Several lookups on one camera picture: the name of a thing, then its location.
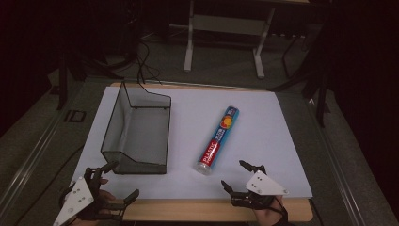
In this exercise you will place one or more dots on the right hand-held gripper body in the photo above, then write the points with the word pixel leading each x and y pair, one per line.
pixel 263 185

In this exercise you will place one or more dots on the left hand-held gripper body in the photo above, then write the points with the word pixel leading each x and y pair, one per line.
pixel 76 196

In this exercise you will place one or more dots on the person's left hand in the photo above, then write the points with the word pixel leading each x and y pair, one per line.
pixel 105 195

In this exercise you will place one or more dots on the person's right hand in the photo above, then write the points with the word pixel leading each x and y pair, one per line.
pixel 266 216

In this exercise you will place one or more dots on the white paper sheet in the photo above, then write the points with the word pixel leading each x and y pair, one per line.
pixel 266 141

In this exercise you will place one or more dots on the blue red plastic wrap tube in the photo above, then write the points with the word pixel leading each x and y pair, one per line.
pixel 218 141

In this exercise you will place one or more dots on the grey mesh basket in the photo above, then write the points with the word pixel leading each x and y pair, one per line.
pixel 144 135

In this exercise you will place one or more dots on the black floor socket plate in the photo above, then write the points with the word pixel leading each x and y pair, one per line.
pixel 75 116

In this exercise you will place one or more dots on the black tripod stand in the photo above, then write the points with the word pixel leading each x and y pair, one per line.
pixel 62 91
pixel 321 106

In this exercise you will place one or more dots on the white metal stand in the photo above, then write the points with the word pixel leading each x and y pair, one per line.
pixel 188 47

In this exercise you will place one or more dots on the metal floor rail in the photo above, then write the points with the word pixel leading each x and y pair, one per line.
pixel 31 160
pixel 338 175

